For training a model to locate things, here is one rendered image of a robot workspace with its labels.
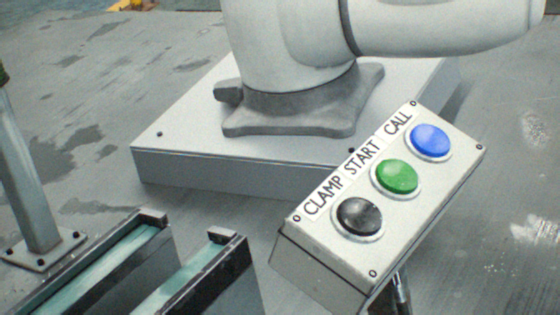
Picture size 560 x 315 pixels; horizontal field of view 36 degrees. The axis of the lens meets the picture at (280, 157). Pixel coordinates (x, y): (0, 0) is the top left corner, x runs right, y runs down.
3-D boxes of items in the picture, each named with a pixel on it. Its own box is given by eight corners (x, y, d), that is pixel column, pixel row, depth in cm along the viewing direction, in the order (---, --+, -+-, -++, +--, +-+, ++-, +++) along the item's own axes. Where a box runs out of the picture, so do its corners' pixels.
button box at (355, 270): (350, 330, 55) (377, 283, 52) (263, 264, 57) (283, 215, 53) (462, 191, 67) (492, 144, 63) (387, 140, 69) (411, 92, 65)
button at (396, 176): (397, 213, 58) (407, 197, 57) (361, 188, 59) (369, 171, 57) (417, 190, 60) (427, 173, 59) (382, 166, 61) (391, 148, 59)
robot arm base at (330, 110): (243, 72, 129) (235, 39, 126) (387, 70, 120) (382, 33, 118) (192, 137, 115) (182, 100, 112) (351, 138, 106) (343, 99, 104)
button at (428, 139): (431, 176, 61) (440, 158, 60) (396, 152, 62) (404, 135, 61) (449, 155, 63) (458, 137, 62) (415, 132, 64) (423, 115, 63)
